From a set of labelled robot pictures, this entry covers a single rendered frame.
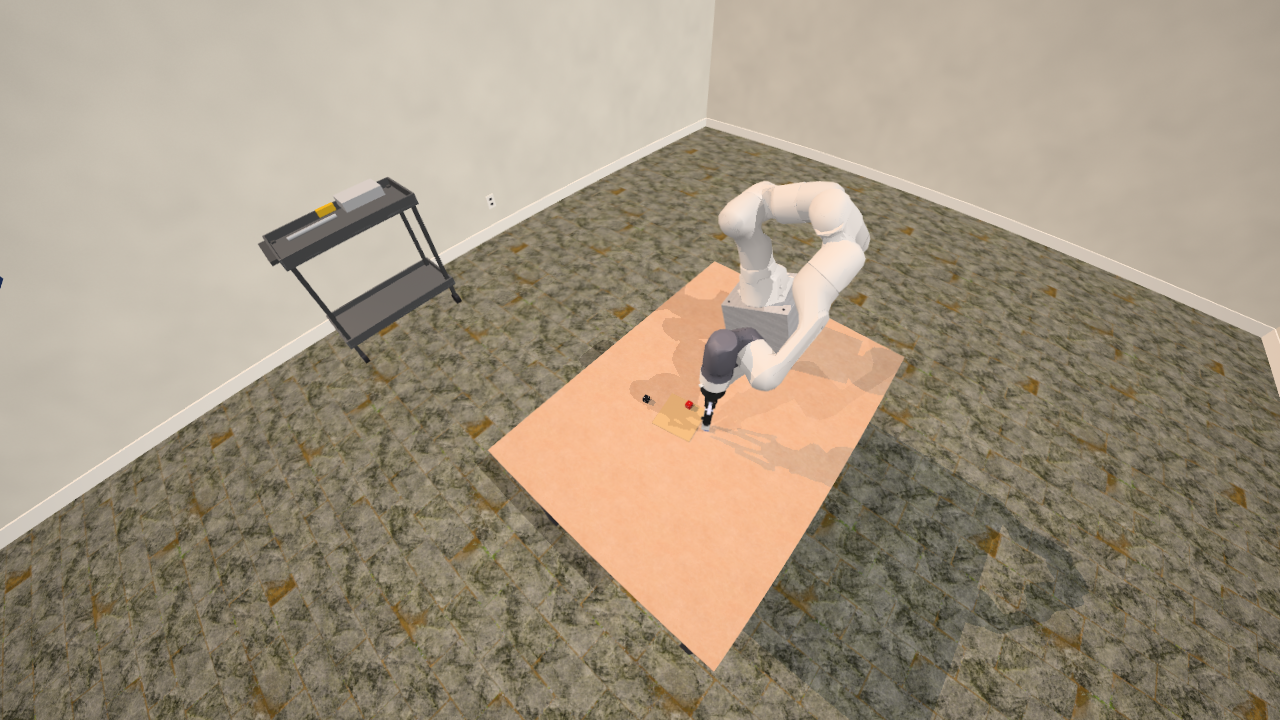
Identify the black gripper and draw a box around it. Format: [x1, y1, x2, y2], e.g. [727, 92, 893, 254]
[700, 387, 726, 430]

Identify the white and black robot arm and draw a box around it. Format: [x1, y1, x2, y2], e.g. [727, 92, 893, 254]
[699, 181, 870, 393]

